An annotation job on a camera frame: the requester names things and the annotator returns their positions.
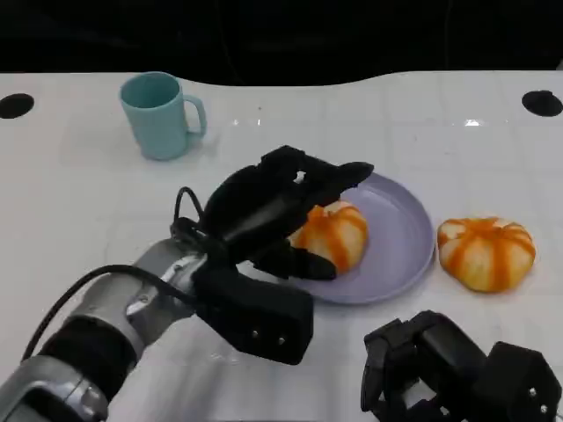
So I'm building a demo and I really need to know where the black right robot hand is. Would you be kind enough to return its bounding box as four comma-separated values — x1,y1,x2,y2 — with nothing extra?
360,309,489,417

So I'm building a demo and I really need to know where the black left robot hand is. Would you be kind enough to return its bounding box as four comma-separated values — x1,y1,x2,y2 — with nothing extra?
200,144,375,281

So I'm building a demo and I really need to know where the orange white toy bread roll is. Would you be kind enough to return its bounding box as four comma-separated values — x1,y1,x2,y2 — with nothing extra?
436,216,537,294
288,200,369,276

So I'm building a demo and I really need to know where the lilac plate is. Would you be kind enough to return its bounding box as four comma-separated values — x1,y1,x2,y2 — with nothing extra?
281,171,435,306

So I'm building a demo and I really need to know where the pale green mug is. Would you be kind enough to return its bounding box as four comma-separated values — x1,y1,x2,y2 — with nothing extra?
119,72,208,162

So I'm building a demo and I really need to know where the black table grommet hole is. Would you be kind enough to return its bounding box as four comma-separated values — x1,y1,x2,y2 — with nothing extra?
521,90,563,118
0,92,35,120

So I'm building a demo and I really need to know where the black looped wrist cable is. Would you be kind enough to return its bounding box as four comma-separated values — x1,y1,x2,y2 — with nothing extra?
169,186,232,263

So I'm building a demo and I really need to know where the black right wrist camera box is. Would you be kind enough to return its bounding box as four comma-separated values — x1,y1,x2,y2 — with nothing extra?
474,340,563,422

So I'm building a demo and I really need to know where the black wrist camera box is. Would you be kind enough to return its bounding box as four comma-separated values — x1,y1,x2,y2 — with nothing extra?
192,258,315,366
474,340,563,422

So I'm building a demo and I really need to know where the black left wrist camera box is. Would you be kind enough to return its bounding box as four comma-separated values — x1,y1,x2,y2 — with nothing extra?
192,258,315,366

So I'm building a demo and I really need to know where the long black arm cable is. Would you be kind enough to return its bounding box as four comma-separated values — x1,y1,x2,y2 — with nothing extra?
19,263,199,364

